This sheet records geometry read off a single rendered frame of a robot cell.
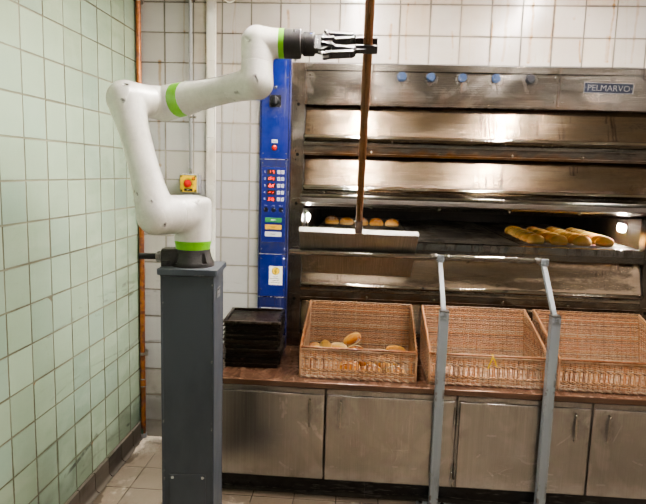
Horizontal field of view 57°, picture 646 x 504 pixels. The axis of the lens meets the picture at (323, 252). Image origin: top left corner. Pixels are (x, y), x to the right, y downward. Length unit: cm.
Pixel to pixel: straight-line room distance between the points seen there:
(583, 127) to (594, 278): 79
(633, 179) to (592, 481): 151
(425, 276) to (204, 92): 168
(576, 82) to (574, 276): 100
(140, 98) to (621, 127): 238
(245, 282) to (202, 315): 121
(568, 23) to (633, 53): 36
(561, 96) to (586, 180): 45
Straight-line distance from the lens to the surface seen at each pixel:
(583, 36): 340
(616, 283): 346
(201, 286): 207
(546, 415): 288
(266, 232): 318
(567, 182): 332
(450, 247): 321
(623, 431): 308
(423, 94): 320
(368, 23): 192
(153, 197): 197
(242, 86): 192
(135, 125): 205
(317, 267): 297
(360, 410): 282
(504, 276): 329
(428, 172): 318
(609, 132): 339
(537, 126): 329
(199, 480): 231
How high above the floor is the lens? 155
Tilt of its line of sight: 8 degrees down
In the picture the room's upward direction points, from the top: 2 degrees clockwise
